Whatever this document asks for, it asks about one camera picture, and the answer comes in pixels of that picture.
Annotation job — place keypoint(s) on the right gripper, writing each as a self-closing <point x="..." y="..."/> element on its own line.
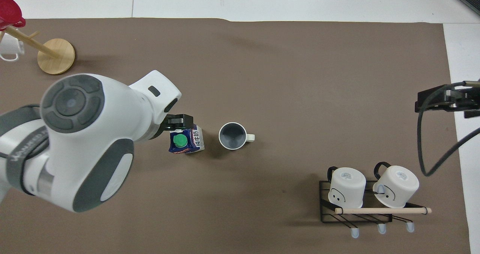
<point x="459" y="98"/>

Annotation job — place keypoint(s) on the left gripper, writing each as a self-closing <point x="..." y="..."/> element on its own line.
<point x="175" y="122"/>

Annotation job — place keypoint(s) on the blue white milk carton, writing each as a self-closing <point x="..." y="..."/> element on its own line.
<point x="192" y="143"/>

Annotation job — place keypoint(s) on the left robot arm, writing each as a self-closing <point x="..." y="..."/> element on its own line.
<point x="93" y="141"/>

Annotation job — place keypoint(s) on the white cup grey inside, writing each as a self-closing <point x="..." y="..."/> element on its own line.
<point x="232" y="136"/>

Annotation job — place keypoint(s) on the red cup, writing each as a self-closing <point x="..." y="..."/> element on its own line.
<point x="8" y="8"/>

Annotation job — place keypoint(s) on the wooden mug tree stand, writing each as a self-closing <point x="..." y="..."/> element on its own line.
<point x="56" y="56"/>

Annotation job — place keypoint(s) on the wooden dowel rod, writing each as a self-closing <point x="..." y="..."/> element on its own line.
<point x="375" y="210"/>

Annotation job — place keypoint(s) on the white mug smiling face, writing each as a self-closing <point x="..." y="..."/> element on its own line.
<point x="347" y="188"/>

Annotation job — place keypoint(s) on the white translucent mug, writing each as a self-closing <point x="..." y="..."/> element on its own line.
<point x="9" y="48"/>

